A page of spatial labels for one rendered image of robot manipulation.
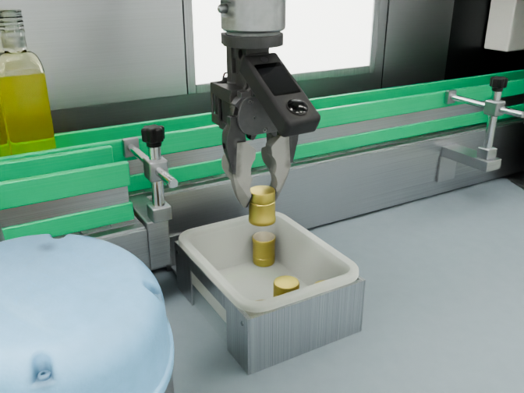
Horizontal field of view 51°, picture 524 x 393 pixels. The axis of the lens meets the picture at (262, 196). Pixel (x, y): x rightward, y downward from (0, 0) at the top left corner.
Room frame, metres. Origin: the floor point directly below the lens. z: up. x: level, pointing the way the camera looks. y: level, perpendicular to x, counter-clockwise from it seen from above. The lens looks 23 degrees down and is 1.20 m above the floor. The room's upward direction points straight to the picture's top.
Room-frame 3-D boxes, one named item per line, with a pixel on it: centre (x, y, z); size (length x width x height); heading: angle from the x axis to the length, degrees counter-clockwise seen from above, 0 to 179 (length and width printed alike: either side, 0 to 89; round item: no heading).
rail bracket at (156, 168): (0.68, 0.15, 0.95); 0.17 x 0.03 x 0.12; 30
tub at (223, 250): (0.65, 0.00, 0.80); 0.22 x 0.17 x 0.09; 30
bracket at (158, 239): (0.69, 0.16, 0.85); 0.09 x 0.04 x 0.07; 30
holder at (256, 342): (0.67, 0.01, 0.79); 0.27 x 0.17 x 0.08; 30
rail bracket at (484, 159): (1.00, -0.41, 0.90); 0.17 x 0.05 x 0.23; 30
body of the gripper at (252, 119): (0.67, 0.01, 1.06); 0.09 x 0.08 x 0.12; 29
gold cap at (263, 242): (0.74, 0.00, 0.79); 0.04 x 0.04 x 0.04
